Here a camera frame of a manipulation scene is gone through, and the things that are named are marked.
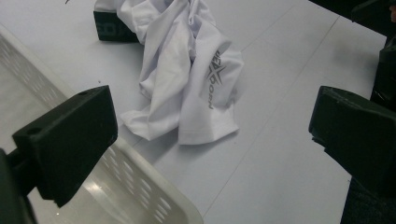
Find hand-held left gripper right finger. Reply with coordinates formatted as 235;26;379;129
307;85;396;200

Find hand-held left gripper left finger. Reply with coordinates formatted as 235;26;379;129
11;85;120;208

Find white perforated plastic basket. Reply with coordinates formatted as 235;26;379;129
0;23;205;224

